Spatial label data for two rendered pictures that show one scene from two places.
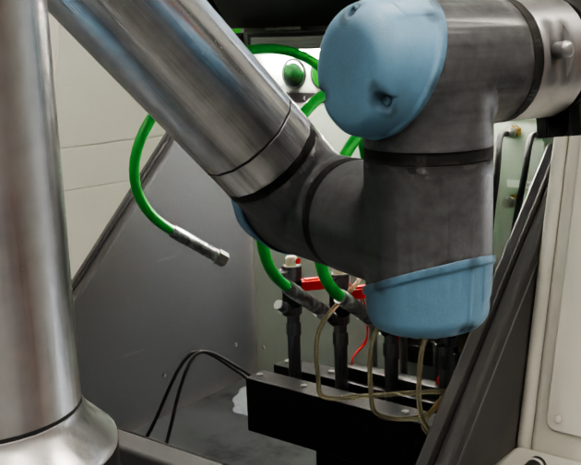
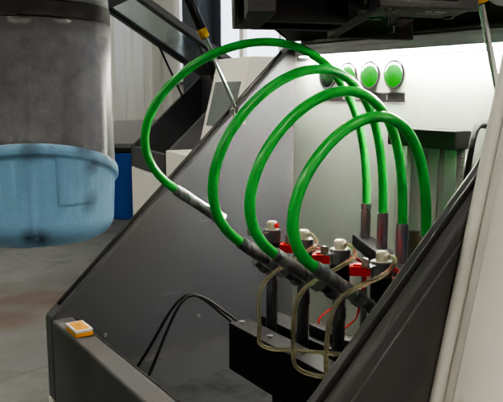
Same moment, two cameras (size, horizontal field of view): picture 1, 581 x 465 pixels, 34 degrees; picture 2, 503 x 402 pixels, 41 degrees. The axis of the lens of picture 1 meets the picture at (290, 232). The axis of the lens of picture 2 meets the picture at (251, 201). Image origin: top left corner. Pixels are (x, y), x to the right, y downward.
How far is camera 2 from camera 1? 0.40 m
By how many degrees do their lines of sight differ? 17
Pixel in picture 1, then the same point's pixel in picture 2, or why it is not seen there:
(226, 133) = not seen: outside the picture
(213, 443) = (218, 376)
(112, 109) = not seen: hidden behind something
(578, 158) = not seen: outside the picture
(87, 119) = not seen: hidden behind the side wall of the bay
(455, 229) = (0, 101)
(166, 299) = (204, 254)
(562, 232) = (487, 210)
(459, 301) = (14, 199)
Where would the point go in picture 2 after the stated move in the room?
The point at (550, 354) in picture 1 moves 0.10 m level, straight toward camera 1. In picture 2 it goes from (464, 334) to (434, 364)
